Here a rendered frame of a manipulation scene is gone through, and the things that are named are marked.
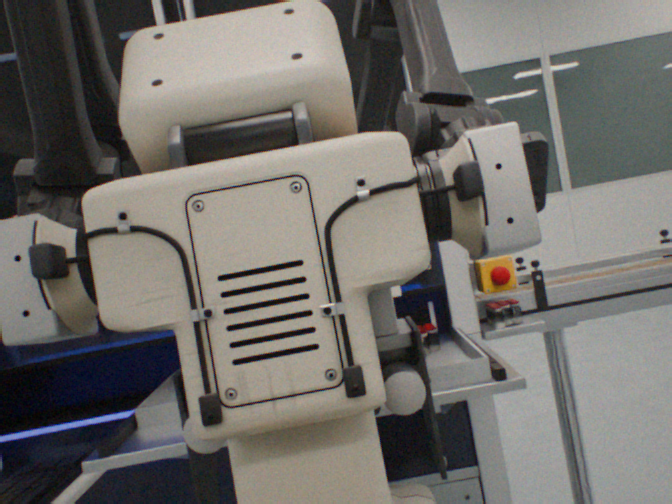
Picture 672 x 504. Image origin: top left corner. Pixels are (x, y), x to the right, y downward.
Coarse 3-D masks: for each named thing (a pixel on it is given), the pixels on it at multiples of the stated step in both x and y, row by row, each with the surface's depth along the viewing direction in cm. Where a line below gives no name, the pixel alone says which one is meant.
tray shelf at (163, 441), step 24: (504, 360) 121; (480, 384) 109; (504, 384) 108; (384, 408) 108; (144, 432) 119; (168, 432) 116; (96, 456) 110; (120, 456) 108; (144, 456) 108; (168, 456) 108
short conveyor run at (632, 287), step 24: (576, 264) 161; (600, 264) 161; (648, 264) 167; (528, 288) 165; (552, 288) 159; (576, 288) 159; (600, 288) 159; (624, 288) 159; (648, 288) 159; (480, 312) 159; (528, 312) 159; (552, 312) 159; (576, 312) 159; (600, 312) 159; (624, 312) 159
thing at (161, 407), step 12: (168, 384) 144; (156, 396) 135; (168, 396) 143; (144, 408) 122; (156, 408) 122; (168, 408) 122; (144, 420) 122; (156, 420) 122; (168, 420) 122; (180, 420) 122
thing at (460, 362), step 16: (464, 336) 130; (432, 352) 137; (448, 352) 135; (464, 352) 132; (480, 352) 115; (432, 368) 110; (448, 368) 110; (464, 368) 110; (480, 368) 110; (432, 384) 110; (448, 384) 110; (464, 384) 110
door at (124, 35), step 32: (0, 0) 144; (96, 0) 145; (128, 0) 145; (0, 32) 145; (128, 32) 145; (0, 64) 145; (0, 96) 145; (0, 128) 146; (0, 160) 146; (0, 192) 147
